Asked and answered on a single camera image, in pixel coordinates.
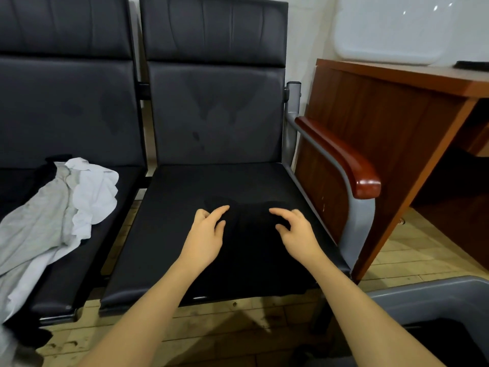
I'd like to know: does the person's left forearm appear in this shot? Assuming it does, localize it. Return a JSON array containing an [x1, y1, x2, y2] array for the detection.
[[80, 262, 201, 367]]

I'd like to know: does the brown wooden desk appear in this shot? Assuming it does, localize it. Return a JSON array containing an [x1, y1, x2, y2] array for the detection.
[[293, 58, 489, 284]]

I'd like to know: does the grey plastic storage bin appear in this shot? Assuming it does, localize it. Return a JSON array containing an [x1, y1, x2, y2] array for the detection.
[[327, 274, 489, 367]]

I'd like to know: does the pile of clothes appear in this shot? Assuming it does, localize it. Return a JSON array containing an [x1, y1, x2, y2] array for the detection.
[[0, 155, 122, 358]]

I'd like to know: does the person's right forearm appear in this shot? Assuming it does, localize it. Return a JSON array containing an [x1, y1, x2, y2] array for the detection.
[[306, 254, 446, 367]]

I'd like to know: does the black leather bench seat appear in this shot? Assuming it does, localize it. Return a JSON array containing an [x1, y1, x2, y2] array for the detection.
[[98, 0, 354, 318], [0, 0, 148, 327]]

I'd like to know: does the black garment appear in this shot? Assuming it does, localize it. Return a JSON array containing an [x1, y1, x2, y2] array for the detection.
[[185, 201, 339, 300]]

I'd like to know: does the white plastic tray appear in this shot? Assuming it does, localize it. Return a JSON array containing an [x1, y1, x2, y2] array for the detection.
[[330, 0, 489, 68]]

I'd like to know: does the black board green print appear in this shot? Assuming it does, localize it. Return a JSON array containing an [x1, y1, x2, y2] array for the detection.
[[454, 60, 489, 72]]

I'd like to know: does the brown wooden bench armrest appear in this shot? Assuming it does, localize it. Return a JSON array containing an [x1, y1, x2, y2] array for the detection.
[[294, 115, 384, 201]]

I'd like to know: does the person's right hand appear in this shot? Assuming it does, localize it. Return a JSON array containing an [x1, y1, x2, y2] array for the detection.
[[268, 206, 327, 266]]

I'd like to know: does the person's left hand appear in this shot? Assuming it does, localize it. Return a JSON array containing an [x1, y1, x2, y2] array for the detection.
[[175, 204, 232, 277]]

